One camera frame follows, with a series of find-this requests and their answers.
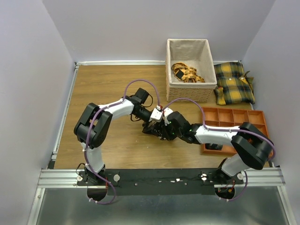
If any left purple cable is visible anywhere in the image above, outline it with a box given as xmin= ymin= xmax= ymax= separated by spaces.
xmin=83 ymin=79 xmax=162 ymax=204

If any purple cable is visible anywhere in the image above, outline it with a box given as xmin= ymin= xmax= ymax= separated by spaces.
xmin=164 ymin=97 xmax=275 ymax=202
xmin=83 ymin=79 xmax=162 ymax=204

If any wicker basket with liner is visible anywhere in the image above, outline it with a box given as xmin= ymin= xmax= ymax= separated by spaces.
xmin=165 ymin=39 xmax=217 ymax=102

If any yellow plaid shirt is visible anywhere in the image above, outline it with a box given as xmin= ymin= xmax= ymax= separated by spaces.
xmin=214 ymin=61 xmax=255 ymax=105

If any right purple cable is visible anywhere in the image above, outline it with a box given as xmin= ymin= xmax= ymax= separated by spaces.
xmin=164 ymin=97 xmax=275 ymax=202

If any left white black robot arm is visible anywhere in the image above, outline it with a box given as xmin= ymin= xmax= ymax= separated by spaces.
xmin=74 ymin=88 xmax=167 ymax=186

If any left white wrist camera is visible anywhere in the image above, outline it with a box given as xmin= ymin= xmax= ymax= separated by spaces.
xmin=150 ymin=105 xmax=163 ymax=122

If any rolled dark floral tie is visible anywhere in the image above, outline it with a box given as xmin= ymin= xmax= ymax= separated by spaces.
xmin=205 ymin=143 xmax=223 ymax=150

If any orange patterned tie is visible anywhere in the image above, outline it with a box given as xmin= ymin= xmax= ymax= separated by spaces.
xmin=172 ymin=62 xmax=205 ymax=83

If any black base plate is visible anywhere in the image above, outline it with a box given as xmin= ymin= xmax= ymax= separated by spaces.
xmin=77 ymin=168 xmax=244 ymax=196

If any black floral tie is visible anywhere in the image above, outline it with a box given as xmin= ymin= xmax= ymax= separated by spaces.
xmin=146 ymin=124 xmax=167 ymax=140

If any aluminium frame rail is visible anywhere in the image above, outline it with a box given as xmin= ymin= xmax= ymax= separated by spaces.
xmin=37 ymin=167 xmax=285 ymax=188

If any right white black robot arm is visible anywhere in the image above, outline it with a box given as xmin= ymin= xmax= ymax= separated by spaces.
xmin=165 ymin=111 xmax=275 ymax=184

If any orange compartment tray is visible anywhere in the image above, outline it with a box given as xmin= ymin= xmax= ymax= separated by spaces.
xmin=201 ymin=107 xmax=269 ymax=157

